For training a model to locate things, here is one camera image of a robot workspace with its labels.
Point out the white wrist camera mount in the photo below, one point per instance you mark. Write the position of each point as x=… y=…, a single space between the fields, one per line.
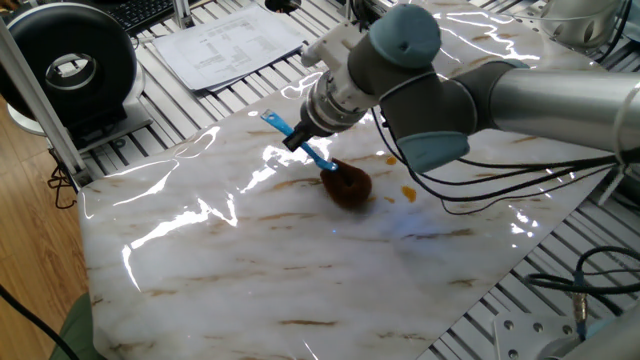
x=332 y=47

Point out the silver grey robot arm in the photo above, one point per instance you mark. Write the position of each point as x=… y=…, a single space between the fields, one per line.
x=550 y=105

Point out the small orange sauce stain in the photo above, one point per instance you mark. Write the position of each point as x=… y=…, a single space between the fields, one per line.
x=389 y=199

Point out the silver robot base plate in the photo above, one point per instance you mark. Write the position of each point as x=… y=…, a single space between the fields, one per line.
x=520 y=345

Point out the aluminium frame post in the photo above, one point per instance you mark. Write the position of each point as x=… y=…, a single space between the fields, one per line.
x=182 y=12
x=35 y=100

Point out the black keyboard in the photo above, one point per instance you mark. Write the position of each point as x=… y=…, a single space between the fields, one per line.
x=140 y=12

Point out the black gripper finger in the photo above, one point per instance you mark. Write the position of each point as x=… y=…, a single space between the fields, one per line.
x=294 y=142

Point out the printed paper stack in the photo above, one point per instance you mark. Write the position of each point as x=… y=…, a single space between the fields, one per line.
x=220 y=50

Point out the white marble pattern sheet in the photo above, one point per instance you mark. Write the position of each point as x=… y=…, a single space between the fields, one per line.
x=300 y=275

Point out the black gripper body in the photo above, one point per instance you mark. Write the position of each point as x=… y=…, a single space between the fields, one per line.
x=310 y=134

